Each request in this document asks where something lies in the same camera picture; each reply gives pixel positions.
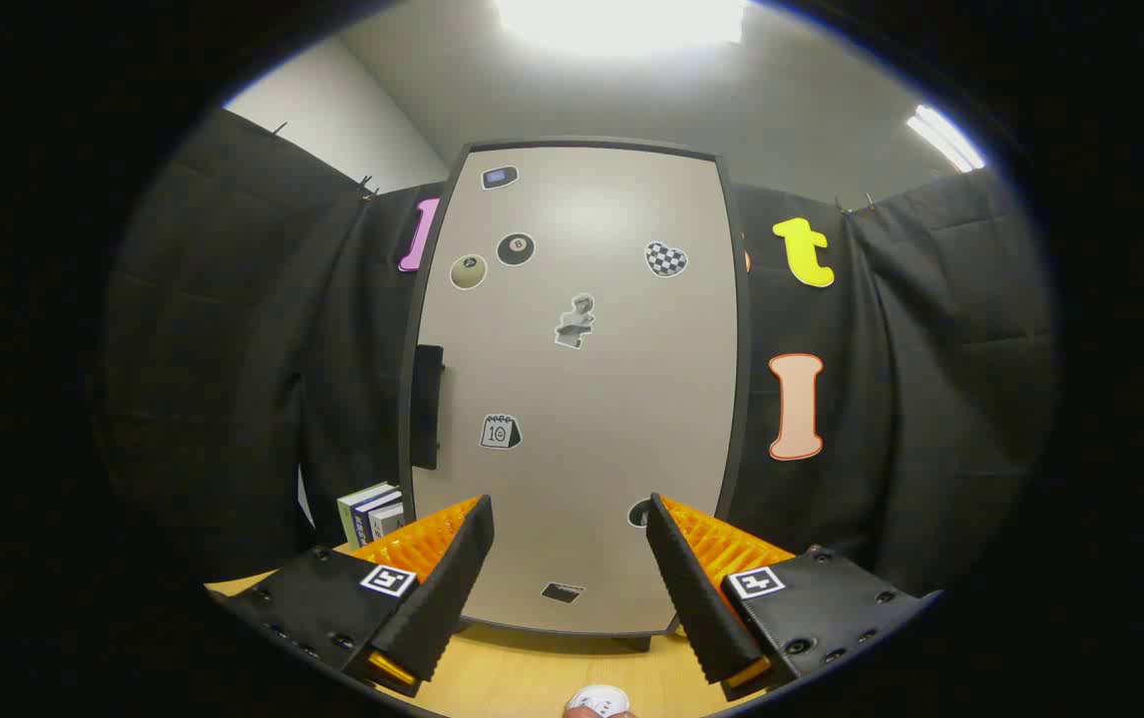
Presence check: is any green and white book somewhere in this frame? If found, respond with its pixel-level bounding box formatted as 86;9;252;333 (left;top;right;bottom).
337;483;395;547

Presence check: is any beige shoe cabinet door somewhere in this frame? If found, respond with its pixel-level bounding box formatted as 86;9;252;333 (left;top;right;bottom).
412;147;740;635

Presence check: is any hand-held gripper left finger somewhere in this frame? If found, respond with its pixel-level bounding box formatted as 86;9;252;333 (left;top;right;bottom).
207;494;496;699

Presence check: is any white canvas shoe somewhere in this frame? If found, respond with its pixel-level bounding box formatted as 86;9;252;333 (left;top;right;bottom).
566;685;630;718

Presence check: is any dark grey shoe cabinet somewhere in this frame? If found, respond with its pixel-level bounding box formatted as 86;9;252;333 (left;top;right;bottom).
397;137;754;654

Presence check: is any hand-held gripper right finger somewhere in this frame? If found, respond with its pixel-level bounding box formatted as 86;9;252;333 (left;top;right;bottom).
644;492;942;702

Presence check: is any dark blue book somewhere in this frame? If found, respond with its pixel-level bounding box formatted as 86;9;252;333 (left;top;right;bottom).
352;489;403;545

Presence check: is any black door handle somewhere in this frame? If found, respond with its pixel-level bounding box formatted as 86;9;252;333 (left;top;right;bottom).
410;344;446;470

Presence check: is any black backdrop cloth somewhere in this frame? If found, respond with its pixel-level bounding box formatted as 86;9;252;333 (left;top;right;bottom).
98;108;1061;599

